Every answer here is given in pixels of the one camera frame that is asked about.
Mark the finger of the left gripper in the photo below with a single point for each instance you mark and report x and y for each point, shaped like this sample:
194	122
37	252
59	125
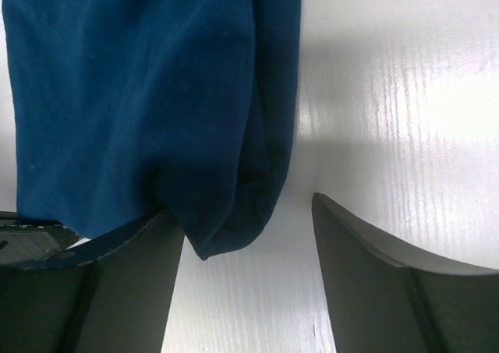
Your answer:
28	244

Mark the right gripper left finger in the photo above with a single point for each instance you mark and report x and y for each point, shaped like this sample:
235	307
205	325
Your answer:
115	299

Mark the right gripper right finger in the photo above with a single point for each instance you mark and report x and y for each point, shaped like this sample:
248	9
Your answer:
387	295

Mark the navy blue t-shirt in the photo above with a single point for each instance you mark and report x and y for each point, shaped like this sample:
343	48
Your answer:
125	107

